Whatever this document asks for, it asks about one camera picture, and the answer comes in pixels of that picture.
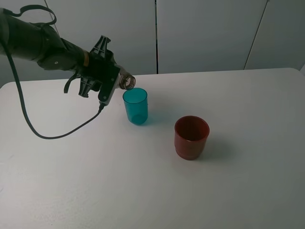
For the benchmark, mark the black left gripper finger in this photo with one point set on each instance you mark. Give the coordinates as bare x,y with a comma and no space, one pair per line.
86,85
100,48

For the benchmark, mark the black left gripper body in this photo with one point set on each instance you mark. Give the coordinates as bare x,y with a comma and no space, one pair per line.
97,68

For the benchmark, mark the clear brownish plastic bottle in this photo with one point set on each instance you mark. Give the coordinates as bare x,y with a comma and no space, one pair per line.
126,80

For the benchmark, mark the teal translucent plastic cup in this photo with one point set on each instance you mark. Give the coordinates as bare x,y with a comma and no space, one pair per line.
136,105

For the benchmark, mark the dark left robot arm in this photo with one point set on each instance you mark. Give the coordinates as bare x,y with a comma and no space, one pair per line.
40,43

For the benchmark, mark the red plastic cup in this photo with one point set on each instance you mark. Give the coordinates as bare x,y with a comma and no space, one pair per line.
190,136

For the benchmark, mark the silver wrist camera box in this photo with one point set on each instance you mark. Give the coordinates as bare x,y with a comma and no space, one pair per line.
110,80

